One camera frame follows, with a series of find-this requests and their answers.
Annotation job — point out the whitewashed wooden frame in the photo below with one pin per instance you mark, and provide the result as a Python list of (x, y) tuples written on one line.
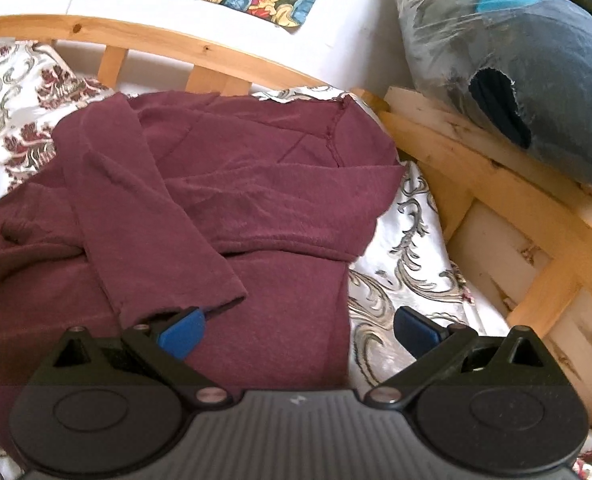
[(521, 195)]

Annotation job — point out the white floral patterned bedspread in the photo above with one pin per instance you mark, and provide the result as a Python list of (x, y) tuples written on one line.
[(6, 110)]

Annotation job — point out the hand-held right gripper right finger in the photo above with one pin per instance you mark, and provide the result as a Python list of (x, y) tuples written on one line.
[(416, 332)]

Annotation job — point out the maroon long-sleeved sweater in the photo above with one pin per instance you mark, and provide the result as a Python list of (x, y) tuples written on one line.
[(256, 185)]

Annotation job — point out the wooden bed headboard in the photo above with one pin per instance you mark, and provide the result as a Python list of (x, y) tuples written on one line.
[(141, 40)]

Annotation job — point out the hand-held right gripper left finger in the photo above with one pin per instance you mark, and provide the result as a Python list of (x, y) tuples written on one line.
[(182, 334)]

